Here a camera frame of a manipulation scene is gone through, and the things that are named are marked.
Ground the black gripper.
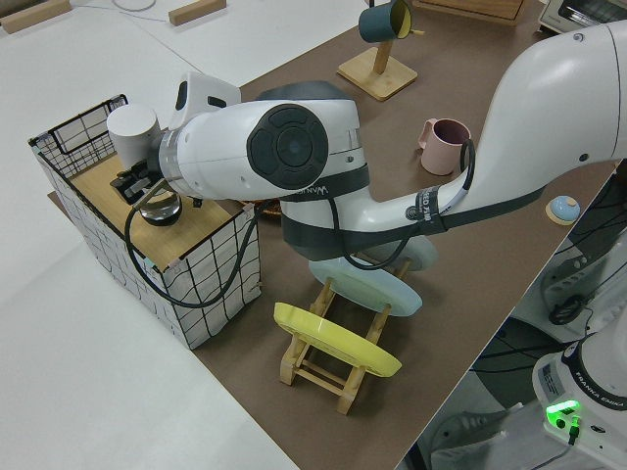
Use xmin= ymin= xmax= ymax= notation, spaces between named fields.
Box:
xmin=111 ymin=139 xmax=170 ymax=205

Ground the pink mug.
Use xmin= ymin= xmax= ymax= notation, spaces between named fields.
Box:
xmin=416 ymin=117 xmax=472 ymax=176

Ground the wooden block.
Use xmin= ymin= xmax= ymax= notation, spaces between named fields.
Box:
xmin=169 ymin=0 xmax=227 ymax=25
xmin=0 ymin=0 xmax=70 ymax=34

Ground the yellow plate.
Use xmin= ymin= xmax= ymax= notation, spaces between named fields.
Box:
xmin=272 ymin=302 xmax=403 ymax=378

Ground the light blue plate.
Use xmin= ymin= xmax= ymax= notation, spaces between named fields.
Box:
xmin=308 ymin=257 xmax=422 ymax=319

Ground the wooden mug rack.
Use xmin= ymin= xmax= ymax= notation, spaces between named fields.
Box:
xmin=336 ymin=0 xmax=426 ymax=103

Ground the wooden plate rack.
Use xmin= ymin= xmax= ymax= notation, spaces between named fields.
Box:
xmin=278 ymin=258 xmax=412 ymax=416

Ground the dark teal mug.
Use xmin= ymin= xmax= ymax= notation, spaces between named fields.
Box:
xmin=358 ymin=0 xmax=413 ymax=43

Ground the grey plate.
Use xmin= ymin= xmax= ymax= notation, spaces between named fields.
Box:
xmin=362 ymin=234 xmax=437 ymax=275

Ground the brown table mat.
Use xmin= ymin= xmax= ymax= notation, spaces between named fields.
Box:
xmin=48 ymin=0 xmax=627 ymax=470

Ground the wooden cabinet box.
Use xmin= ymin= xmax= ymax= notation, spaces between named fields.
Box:
xmin=410 ymin=0 xmax=528 ymax=26

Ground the blue lid with wooden knob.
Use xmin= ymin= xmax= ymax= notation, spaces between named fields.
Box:
xmin=546 ymin=195 xmax=582 ymax=226

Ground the white toaster oven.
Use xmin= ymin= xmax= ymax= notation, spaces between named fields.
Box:
xmin=538 ymin=0 xmax=627 ymax=35

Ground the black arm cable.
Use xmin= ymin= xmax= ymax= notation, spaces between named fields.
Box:
xmin=124 ymin=139 xmax=476 ymax=309

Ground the wire grid wooden shelf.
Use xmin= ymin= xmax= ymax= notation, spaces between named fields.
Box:
xmin=27 ymin=92 xmax=264 ymax=352

